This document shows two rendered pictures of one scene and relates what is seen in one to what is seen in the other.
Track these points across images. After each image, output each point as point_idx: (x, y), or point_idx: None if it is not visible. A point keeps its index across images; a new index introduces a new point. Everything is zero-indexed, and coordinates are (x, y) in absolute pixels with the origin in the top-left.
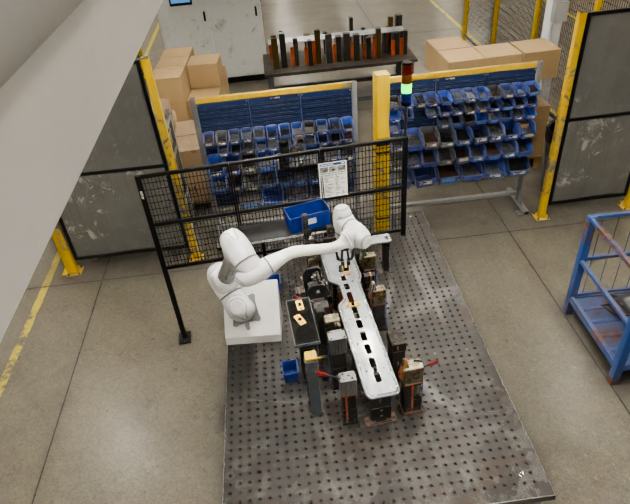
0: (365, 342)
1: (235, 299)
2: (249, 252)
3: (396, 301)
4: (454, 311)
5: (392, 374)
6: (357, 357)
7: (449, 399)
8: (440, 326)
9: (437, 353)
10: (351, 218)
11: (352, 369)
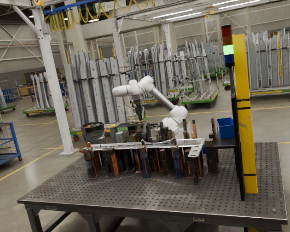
0: (116, 145)
1: (165, 118)
2: (138, 84)
3: (162, 184)
4: (133, 202)
5: (93, 149)
6: (111, 144)
7: (84, 187)
8: (127, 194)
9: (111, 189)
10: (126, 85)
11: None
